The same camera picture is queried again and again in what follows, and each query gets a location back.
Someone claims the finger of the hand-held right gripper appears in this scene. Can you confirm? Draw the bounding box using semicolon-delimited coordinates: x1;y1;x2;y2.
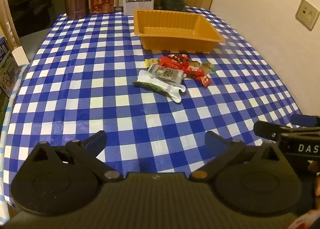
253;120;320;143
291;114;320;128

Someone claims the small white box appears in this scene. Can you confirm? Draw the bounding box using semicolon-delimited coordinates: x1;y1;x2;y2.
11;46;29;67

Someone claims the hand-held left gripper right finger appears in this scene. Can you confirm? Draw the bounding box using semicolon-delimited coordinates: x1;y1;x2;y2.
189;130;288;182

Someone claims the person's right hand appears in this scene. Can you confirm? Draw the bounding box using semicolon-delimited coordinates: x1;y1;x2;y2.
307;160;320;197

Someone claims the clear packet with dark snack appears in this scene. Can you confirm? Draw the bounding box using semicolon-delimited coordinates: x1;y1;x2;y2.
147;64;185;83

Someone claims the blue printed box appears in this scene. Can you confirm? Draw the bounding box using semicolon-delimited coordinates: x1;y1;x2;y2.
0;36;22;98

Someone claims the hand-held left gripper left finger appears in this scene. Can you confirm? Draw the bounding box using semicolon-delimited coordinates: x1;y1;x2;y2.
24;130;124;182

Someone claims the beige wall data plate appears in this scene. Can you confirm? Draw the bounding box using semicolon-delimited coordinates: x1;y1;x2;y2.
295;0;320;31

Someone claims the red twisted candy packet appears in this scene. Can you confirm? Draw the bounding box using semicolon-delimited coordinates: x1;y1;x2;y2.
182;60;203;78

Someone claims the orange plastic tray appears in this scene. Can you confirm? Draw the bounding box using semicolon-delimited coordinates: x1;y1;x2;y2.
133;9;227;53

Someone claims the yellow candy packet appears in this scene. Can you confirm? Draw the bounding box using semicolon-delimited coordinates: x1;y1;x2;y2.
144;57;160;68

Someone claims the large red pillow packet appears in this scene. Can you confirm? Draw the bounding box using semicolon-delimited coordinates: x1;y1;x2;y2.
158;58;184;71

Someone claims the white green snack pouch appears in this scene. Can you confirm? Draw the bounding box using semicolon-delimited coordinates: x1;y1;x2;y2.
132;69;187;103

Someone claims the blue checkered tablecloth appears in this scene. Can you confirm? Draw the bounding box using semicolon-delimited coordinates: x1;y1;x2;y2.
0;6;309;216

